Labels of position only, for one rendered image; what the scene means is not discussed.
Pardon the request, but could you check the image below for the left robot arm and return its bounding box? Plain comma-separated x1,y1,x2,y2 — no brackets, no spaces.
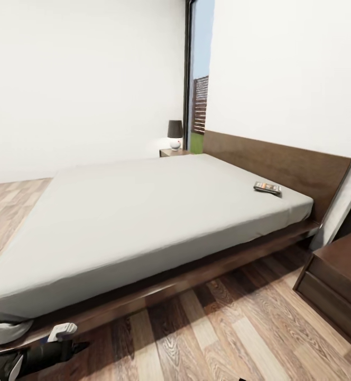
0,322,91,381

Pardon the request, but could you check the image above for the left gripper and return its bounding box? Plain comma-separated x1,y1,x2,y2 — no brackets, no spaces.
36,339,91,371

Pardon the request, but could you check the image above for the hardback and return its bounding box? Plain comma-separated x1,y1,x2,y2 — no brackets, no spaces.
253,182,281,194

